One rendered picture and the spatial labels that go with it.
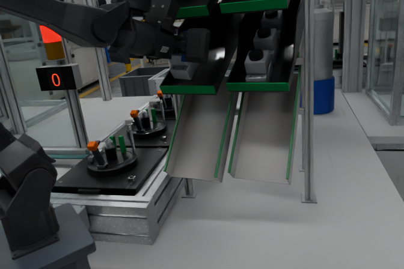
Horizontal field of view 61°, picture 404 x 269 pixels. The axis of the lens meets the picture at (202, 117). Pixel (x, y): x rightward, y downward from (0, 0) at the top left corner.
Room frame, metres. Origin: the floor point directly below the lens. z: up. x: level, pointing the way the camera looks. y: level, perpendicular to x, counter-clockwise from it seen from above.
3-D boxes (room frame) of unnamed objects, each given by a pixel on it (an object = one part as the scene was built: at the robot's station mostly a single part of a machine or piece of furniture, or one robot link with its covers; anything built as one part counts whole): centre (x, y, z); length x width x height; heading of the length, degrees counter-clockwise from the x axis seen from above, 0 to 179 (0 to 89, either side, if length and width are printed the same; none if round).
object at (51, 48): (1.04, 0.41, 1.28); 0.05 x 0.05 x 0.05
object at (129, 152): (0.87, 0.26, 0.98); 0.14 x 0.14 x 0.02
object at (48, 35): (1.04, 0.41, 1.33); 0.05 x 0.05 x 0.05
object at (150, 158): (0.87, 0.26, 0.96); 0.24 x 0.24 x 0.02; 75
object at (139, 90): (3.01, 0.33, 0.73); 0.62 x 0.42 x 0.23; 75
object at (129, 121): (1.12, 0.19, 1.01); 0.24 x 0.24 x 0.13; 75
